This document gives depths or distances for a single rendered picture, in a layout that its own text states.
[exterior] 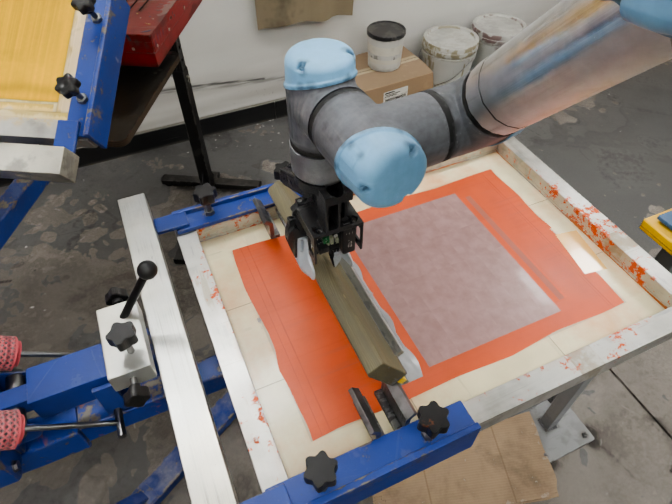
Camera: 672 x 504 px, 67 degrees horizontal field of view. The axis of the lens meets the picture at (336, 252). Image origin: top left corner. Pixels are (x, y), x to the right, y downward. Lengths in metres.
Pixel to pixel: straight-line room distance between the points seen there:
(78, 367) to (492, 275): 0.71
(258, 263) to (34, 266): 1.70
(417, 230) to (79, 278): 1.71
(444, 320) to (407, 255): 0.16
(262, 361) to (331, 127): 0.47
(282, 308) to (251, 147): 2.03
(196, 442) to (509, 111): 0.54
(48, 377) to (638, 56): 0.78
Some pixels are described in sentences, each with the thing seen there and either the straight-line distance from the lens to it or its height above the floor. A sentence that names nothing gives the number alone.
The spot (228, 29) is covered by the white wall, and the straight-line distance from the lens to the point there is 2.78.
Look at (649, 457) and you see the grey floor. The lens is 2.07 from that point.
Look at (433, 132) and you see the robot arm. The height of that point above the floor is 1.41.
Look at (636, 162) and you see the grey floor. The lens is 3.16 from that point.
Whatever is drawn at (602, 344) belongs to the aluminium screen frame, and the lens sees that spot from 0.93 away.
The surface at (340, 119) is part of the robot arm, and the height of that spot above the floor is 1.42.
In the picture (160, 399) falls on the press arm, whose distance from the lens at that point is 0.91.
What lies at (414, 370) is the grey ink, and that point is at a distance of 0.85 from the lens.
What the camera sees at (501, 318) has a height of 0.96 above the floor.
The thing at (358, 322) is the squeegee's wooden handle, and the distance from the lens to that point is 0.72.
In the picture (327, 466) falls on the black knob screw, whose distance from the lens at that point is 0.67.
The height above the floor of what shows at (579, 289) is 0.95.
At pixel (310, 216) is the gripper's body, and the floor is 1.23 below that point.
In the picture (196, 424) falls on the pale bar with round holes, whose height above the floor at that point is 1.04.
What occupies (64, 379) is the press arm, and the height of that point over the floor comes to 1.04.
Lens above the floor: 1.70
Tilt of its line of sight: 48 degrees down
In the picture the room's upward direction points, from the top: straight up
